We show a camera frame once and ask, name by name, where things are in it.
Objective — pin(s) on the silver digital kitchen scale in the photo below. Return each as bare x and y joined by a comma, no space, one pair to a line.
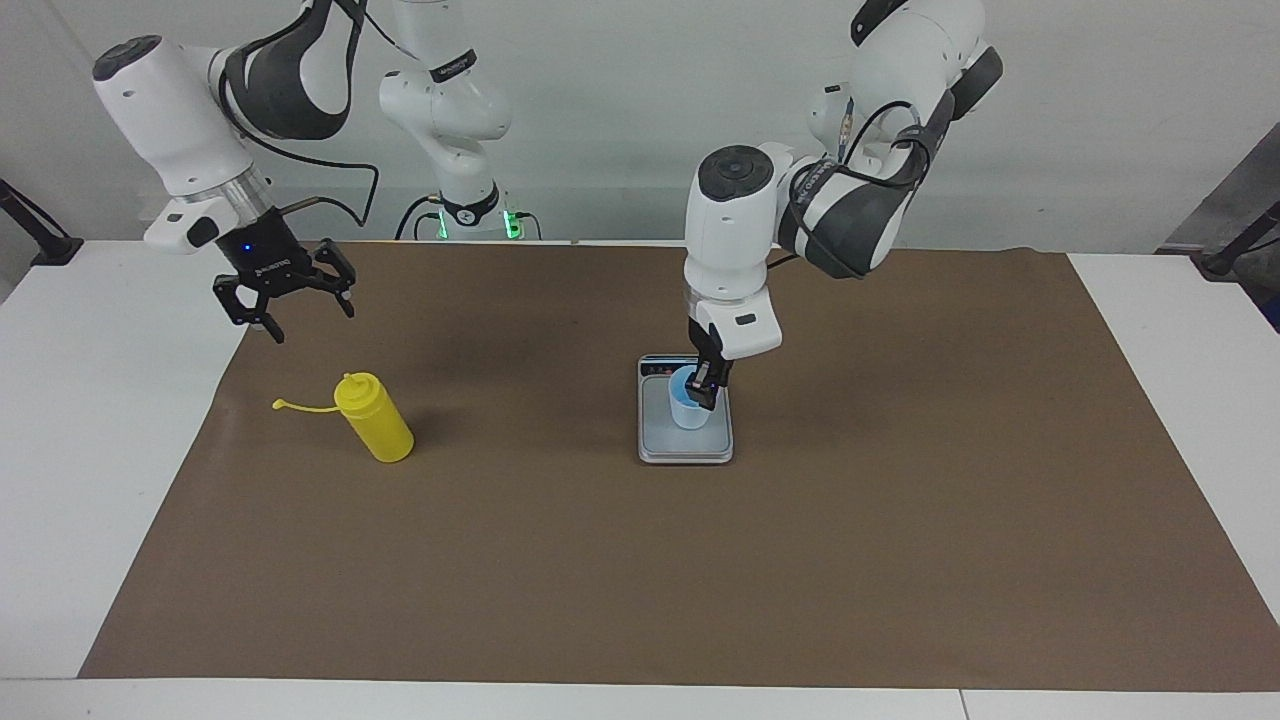
690,445

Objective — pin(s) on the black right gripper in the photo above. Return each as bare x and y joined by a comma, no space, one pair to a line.
262,255

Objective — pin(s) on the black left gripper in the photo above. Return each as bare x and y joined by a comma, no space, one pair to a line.
712,362

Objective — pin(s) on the brown table mat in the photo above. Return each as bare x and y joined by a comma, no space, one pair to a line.
640,560

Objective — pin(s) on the black clamp stand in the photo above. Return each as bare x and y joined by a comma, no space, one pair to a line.
50,245
1230,255

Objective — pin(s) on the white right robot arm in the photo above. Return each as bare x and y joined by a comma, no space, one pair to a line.
180,120

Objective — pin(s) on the light blue plastic cup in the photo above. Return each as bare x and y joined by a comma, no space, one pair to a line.
685,412

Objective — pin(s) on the yellow squeeze seasoning bottle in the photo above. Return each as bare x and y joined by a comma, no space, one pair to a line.
378,425

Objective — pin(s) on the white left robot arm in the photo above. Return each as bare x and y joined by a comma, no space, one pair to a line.
730,240

